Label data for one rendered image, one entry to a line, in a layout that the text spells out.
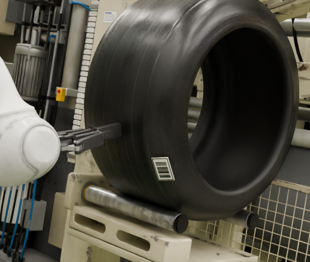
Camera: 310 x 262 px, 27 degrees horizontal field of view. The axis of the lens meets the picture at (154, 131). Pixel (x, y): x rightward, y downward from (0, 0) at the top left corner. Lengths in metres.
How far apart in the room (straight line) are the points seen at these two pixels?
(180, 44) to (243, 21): 0.20
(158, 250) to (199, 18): 0.53
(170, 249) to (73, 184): 0.36
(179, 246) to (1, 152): 0.59
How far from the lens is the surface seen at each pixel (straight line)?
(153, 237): 1.52
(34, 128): 1.07
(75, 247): 1.89
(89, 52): 1.91
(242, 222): 1.73
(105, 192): 1.69
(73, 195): 1.73
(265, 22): 1.63
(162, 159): 1.43
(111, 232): 1.63
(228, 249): 1.80
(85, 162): 1.86
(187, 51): 1.43
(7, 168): 1.09
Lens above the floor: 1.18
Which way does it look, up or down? 3 degrees down
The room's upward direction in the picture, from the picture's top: 9 degrees clockwise
